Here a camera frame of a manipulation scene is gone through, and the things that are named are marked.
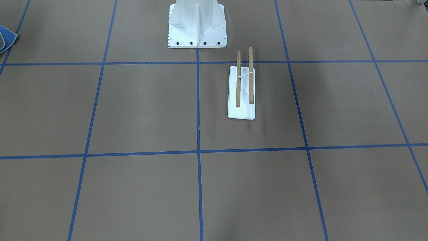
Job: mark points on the white camera pedestal column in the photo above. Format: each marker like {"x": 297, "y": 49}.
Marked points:
{"x": 197, "y": 24}

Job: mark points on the blue and grey towel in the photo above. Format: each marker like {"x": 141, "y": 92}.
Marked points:
{"x": 7, "y": 38}

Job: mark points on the white wooden towel rack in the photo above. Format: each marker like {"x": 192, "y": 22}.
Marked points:
{"x": 241, "y": 98}

